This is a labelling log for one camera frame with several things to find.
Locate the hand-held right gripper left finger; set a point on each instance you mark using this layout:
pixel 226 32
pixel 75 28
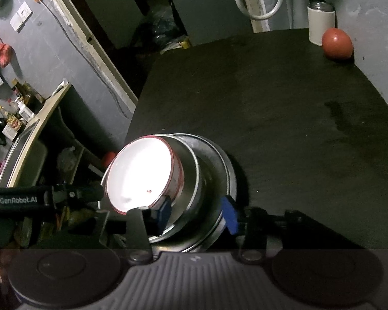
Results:
pixel 163 213

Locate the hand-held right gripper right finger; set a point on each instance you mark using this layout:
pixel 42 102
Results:
pixel 229 214

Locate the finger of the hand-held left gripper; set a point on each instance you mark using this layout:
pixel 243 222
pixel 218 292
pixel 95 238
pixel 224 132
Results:
pixel 71 195

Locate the large stainless steel plate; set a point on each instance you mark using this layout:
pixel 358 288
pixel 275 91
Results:
pixel 235 187

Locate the stainless steel bowl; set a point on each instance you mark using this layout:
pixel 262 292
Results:
pixel 192 180

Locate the wooden counter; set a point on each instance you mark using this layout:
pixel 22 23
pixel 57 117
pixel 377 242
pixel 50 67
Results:
pixel 51 106

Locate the row of condiment bottles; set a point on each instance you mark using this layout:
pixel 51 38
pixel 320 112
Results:
pixel 13 119

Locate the red mesh bag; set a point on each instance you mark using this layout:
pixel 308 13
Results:
pixel 1 53

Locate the yellow plastic container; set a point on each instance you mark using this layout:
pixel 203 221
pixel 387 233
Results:
pixel 177 45

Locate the black plastic bag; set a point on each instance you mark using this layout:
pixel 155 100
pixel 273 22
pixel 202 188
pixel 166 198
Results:
pixel 161 25

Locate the red tomato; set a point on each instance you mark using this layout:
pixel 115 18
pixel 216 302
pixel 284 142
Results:
pixel 337 43

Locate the grey cabinet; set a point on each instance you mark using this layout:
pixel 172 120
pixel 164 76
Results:
pixel 213 13

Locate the white canister with steel lid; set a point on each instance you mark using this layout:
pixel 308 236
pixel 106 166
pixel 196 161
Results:
pixel 320 22

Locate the white door frame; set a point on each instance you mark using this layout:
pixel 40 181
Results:
pixel 93 55

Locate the white wall switch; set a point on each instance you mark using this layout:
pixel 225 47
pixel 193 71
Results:
pixel 21 16

